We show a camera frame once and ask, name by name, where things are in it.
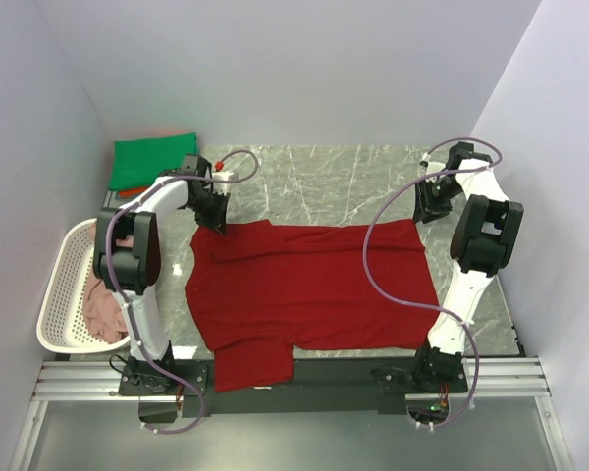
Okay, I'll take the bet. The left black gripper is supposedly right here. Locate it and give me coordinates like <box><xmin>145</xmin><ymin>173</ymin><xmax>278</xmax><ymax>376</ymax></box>
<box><xmin>187</xmin><ymin>188</ymin><xmax>231</xmax><ymax>236</ymax></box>

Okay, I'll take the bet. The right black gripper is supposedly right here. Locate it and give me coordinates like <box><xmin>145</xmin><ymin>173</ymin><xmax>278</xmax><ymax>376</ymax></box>
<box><xmin>411</xmin><ymin>177</ymin><xmax>463</xmax><ymax>225</ymax></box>

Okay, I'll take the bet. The red t shirt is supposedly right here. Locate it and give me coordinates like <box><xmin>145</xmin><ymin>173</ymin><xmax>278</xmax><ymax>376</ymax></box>
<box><xmin>186</xmin><ymin>220</ymin><xmax>438</xmax><ymax>393</ymax></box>

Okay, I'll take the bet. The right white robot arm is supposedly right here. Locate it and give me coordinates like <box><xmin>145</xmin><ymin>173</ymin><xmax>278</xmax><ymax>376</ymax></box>
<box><xmin>410</xmin><ymin>137</ymin><xmax>524</xmax><ymax>392</ymax></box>

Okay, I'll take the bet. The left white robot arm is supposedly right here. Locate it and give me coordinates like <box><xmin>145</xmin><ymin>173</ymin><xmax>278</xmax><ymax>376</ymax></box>
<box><xmin>92</xmin><ymin>155</ymin><xmax>238</xmax><ymax>395</ymax></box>

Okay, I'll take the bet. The green folded t shirt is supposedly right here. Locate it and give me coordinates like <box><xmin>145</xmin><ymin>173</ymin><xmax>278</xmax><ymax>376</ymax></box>
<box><xmin>108</xmin><ymin>133</ymin><xmax>198</xmax><ymax>191</ymax></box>

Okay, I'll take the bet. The orange folded t shirt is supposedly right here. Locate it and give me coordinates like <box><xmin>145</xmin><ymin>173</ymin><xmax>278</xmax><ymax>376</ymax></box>
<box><xmin>116</xmin><ymin>186</ymin><xmax>148</xmax><ymax>200</ymax></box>

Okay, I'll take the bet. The pink t shirt in basket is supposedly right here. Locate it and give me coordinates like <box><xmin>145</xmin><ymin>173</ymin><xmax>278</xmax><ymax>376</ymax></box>
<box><xmin>82</xmin><ymin>223</ymin><xmax>134</xmax><ymax>343</ymax></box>

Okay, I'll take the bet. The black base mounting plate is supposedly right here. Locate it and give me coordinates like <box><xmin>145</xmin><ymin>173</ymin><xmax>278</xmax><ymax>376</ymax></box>
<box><xmin>117</xmin><ymin>356</ymin><xmax>472</xmax><ymax>424</ymax></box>

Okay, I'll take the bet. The white plastic laundry basket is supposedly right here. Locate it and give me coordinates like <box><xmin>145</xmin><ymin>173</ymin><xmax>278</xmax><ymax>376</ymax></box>
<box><xmin>36</xmin><ymin>219</ymin><xmax>129</xmax><ymax>355</ymax></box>

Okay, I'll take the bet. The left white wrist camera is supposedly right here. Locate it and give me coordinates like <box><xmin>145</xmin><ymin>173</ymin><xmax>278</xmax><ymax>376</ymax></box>
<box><xmin>212</xmin><ymin>171</ymin><xmax>240</xmax><ymax>184</ymax></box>

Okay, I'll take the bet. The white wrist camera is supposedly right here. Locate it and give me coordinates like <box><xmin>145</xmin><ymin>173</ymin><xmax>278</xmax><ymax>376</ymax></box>
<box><xmin>419</xmin><ymin>153</ymin><xmax>446</xmax><ymax>181</ymax></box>
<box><xmin>212</xmin><ymin>171</ymin><xmax>240</xmax><ymax>184</ymax></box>

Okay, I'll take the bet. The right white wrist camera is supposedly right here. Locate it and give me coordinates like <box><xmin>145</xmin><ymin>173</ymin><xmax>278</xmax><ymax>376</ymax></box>
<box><xmin>419</xmin><ymin>153</ymin><xmax>446</xmax><ymax>181</ymax></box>

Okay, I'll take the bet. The aluminium rail frame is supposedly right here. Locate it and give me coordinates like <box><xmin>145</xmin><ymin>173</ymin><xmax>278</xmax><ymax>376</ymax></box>
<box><xmin>11</xmin><ymin>355</ymin><xmax>574</xmax><ymax>470</ymax></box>

